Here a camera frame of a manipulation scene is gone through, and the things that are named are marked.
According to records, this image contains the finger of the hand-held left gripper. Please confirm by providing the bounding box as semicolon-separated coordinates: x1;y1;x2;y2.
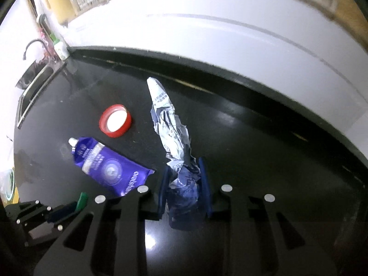
27;224;65;246
6;200;78;225

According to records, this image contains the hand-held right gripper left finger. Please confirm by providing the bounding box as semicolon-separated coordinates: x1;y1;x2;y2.
34;167;170;276

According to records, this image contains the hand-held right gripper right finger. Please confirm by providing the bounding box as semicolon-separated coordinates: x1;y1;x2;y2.
198;157;338;276

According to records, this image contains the small green plastic piece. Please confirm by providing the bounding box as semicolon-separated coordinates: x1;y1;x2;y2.
75;192;89;211

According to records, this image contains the silver foil wrapper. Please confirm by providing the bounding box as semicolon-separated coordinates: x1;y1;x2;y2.
147;77;202;230

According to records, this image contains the green rimmed plate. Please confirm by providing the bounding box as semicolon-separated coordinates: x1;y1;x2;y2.
0;168;16;203

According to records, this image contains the purple squeeze tube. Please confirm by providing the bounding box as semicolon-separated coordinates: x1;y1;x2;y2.
68;136;155;198

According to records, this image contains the red jar lid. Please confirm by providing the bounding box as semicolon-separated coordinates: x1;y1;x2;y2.
99;104;133;138

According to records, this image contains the steel kitchen sink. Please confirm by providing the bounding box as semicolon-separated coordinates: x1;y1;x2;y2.
16;60;62;130

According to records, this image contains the white bottle green cap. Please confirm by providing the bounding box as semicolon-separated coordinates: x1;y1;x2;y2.
49;33;69;61

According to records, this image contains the metal sink faucet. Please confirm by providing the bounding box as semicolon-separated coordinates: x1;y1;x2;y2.
23;39;54;61

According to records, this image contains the yellow plastic jug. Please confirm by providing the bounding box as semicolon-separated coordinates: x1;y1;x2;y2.
42;0;78;28

